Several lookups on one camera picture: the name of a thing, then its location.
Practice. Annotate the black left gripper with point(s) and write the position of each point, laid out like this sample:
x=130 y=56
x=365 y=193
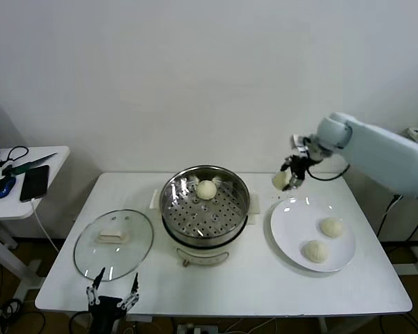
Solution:
x=106 y=313

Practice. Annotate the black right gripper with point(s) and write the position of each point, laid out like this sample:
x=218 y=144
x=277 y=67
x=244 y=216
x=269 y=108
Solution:
x=299 y=165

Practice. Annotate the white steamed baozi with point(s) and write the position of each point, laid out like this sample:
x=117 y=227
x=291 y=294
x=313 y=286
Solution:
x=280 y=181
x=331 y=227
x=315 y=251
x=206 y=189

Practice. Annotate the glass pot lid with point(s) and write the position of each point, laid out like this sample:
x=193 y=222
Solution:
x=125 y=250

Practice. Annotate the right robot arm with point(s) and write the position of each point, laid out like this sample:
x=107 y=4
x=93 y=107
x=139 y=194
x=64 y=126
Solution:
x=386 y=156

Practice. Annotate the stainless steel steamer basket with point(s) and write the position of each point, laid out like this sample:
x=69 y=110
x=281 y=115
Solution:
x=226 y=212

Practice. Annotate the white round plate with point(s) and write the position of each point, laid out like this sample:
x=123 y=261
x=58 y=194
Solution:
x=292 y=229

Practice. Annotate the white electric cooking pot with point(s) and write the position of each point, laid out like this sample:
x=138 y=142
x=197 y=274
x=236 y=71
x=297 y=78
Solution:
x=202 y=255

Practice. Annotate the black smartphone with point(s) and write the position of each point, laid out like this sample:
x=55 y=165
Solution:
x=35 y=182

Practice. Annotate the white side table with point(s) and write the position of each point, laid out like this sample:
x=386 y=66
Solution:
x=59 y=163

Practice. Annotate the blue computer mouse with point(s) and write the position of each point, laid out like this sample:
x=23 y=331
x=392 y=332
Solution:
x=2 y=187

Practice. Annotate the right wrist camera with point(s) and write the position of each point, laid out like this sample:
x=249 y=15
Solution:
x=297 y=142

